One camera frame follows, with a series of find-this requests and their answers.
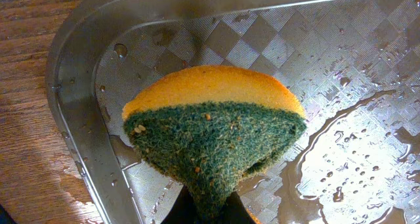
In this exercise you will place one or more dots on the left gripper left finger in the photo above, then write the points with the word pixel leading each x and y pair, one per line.
pixel 183 210

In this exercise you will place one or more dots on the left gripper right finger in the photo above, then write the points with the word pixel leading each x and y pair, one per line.
pixel 235 212

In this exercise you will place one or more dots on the green and yellow sponge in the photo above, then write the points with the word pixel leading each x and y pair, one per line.
pixel 210 127

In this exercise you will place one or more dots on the brown plastic serving tray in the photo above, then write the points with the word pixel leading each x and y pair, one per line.
pixel 353 64

